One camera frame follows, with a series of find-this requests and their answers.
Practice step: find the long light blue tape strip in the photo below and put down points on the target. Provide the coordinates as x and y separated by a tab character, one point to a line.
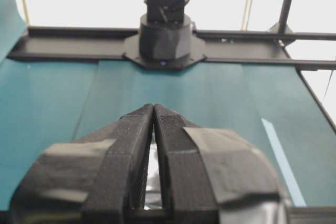
289	177

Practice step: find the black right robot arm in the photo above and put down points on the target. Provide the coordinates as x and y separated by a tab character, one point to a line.
164	19

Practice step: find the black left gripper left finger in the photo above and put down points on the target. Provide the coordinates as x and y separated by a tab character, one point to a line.
93	179

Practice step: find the silver zip bag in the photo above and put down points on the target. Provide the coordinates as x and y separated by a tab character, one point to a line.
153	198

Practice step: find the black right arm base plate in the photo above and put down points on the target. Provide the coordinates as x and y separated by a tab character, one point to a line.
131	52

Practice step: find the black aluminium frame rail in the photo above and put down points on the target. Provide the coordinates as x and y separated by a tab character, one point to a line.
222	46

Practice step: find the black vertical frame post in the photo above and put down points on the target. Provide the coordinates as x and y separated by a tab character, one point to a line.
284	14

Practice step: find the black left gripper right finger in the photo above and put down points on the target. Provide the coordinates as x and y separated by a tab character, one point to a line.
214	175

